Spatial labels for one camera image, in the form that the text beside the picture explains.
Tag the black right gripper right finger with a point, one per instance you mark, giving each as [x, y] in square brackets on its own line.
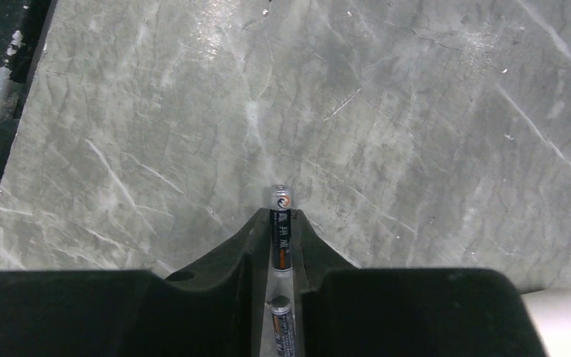
[342, 310]

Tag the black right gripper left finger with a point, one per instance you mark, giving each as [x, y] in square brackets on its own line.
[212, 307]

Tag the black AAA battery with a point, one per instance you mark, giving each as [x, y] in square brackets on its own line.
[280, 225]
[283, 324]

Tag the white remote control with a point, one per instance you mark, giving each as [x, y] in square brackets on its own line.
[550, 312]

